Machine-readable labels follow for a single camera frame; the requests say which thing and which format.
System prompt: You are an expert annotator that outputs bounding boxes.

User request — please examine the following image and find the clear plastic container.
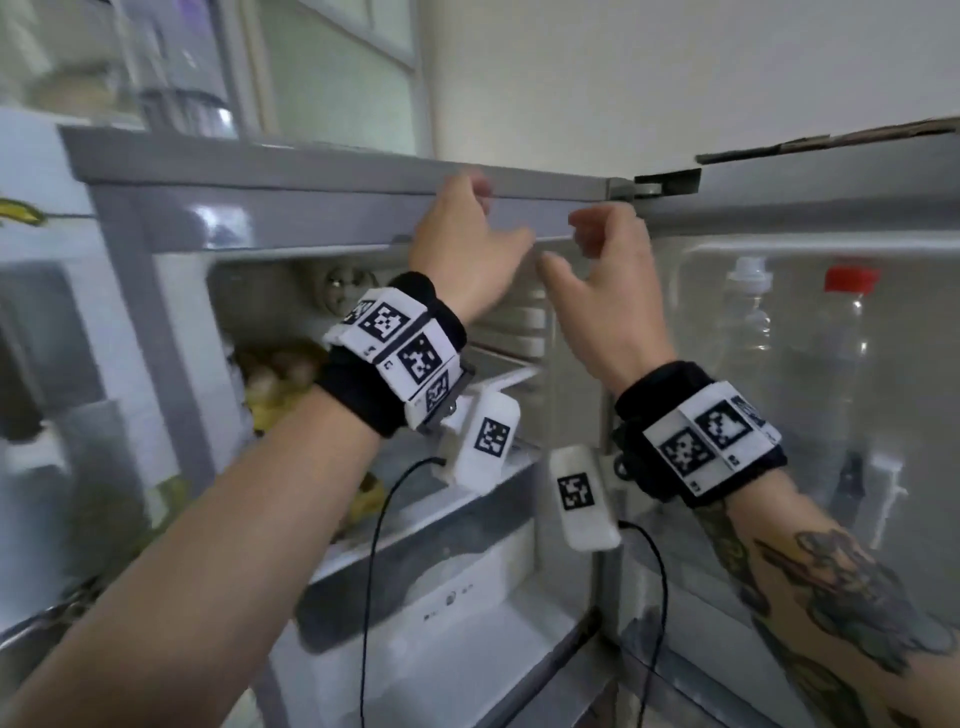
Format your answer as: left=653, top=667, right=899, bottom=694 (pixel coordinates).
left=112, top=0, right=243, bottom=141

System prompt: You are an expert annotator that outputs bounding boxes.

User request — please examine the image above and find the person's left forearm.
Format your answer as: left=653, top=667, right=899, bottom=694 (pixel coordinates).
left=0, top=386, right=385, bottom=728

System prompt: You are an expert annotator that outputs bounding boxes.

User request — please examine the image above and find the black cable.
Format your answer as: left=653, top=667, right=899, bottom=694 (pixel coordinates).
left=616, top=520, right=670, bottom=728
left=357, top=456, right=451, bottom=728

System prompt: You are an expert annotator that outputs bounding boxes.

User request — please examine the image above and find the person's left hand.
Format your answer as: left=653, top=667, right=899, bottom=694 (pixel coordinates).
left=408, top=174, right=537, bottom=331

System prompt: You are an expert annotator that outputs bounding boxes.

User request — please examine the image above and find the person's right forearm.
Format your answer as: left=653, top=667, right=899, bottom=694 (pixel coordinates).
left=693, top=474, right=960, bottom=728

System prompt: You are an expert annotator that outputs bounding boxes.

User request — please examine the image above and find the white wrist camera with marker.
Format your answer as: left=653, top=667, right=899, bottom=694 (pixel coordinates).
left=549, top=444, right=623, bottom=553
left=438, top=378, right=523, bottom=496

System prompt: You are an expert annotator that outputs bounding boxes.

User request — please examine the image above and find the white framed window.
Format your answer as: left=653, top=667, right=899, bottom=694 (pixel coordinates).
left=240, top=0, right=436, bottom=160

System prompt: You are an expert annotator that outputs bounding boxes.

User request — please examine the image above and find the grey refrigerator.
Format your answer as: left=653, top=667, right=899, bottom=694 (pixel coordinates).
left=58, top=123, right=702, bottom=728

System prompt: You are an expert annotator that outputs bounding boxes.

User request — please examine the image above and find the yellow food bag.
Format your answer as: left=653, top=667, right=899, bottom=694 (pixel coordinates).
left=236, top=341, right=327, bottom=438

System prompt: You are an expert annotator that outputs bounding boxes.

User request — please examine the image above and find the glass fridge shelf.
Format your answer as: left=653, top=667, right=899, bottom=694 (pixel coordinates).
left=311, top=438, right=543, bottom=588

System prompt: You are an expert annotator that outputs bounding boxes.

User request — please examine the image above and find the brown cardboard sheet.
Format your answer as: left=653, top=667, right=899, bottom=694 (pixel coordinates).
left=695, top=115, right=960, bottom=166

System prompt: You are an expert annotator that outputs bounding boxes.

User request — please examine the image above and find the grey refrigerator door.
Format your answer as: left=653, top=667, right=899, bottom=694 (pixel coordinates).
left=596, top=118, right=960, bottom=728

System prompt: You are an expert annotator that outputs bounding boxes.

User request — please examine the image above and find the black wristband with marker tiles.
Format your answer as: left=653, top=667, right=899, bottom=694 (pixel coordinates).
left=315, top=271, right=478, bottom=441
left=612, top=361, right=789, bottom=511

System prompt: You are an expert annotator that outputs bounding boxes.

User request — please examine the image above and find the clear bottle with white cap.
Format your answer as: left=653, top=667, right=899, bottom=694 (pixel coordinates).
left=712, top=255, right=775, bottom=391

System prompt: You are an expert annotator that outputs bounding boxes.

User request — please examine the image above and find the white fridge drawer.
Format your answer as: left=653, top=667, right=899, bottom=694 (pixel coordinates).
left=300, top=517, right=540, bottom=676

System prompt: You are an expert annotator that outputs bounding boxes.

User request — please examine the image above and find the yellow banana sticker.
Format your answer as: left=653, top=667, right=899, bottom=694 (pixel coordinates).
left=0, top=196, right=48, bottom=228

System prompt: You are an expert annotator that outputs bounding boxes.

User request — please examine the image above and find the person's right hand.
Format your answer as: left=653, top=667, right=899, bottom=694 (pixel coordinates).
left=540, top=202, right=678, bottom=396

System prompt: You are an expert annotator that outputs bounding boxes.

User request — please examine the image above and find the white thermostat dial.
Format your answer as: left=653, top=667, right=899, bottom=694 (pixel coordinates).
left=311, top=262, right=380, bottom=320

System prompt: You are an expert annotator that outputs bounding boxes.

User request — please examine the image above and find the clear bottle with red cap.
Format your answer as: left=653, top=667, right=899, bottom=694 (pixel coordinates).
left=806, top=262, right=885, bottom=511

